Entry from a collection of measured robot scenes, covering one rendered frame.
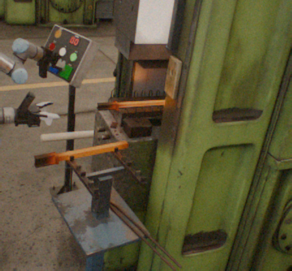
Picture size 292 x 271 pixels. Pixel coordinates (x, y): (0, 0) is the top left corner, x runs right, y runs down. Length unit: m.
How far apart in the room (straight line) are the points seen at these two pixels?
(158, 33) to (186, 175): 0.65
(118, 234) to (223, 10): 1.00
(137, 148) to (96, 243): 0.52
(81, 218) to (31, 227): 1.02
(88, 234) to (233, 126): 0.77
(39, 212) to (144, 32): 1.56
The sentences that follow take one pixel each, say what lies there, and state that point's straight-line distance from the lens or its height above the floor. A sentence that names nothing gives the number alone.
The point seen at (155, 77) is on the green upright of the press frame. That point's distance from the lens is 2.40.
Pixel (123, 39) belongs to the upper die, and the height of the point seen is 1.34.
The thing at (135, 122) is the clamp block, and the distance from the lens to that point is 2.06.
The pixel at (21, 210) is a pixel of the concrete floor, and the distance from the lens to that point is 3.02.
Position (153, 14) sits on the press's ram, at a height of 1.50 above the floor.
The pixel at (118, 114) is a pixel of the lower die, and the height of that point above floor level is 0.96.
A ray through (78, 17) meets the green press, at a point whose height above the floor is 0.17.
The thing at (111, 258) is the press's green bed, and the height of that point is 0.15.
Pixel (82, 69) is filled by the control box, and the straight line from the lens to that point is 2.48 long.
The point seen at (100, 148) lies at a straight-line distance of 1.87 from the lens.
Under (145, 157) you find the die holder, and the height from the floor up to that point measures 0.81.
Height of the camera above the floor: 1.93
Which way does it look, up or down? 28 degrees down
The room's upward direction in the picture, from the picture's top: 8 degrees clockwise
